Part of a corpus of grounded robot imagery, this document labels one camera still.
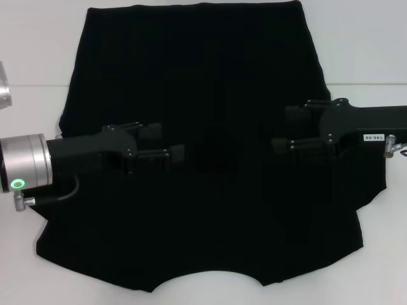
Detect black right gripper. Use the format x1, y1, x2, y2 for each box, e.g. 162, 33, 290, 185
272, 98, 407, 157

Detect black t-shirt with white print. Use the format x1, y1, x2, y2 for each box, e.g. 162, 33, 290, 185
34, 0, 388, 285

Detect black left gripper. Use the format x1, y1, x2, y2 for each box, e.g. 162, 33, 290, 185
46, 121, 186, 188

